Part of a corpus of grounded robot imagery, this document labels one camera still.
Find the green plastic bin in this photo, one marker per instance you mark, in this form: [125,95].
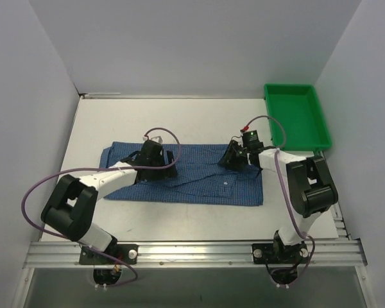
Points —
[298,122]

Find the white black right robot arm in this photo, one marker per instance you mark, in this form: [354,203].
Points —
[307,187]

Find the aluminium front frame rail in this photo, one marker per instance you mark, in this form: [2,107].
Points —
[212,254]

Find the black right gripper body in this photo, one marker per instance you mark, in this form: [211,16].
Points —
[232,157]

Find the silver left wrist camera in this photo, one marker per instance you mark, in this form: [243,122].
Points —
[157,139]

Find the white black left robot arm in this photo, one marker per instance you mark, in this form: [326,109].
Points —
[70,208]

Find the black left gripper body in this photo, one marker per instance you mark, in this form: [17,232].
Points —
[166,164]

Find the blue checkered long sleeve shirt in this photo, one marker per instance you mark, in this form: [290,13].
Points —
[200,180]

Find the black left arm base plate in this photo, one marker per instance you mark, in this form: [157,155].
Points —
[124,252]

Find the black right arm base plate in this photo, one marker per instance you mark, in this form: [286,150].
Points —
[269,253]

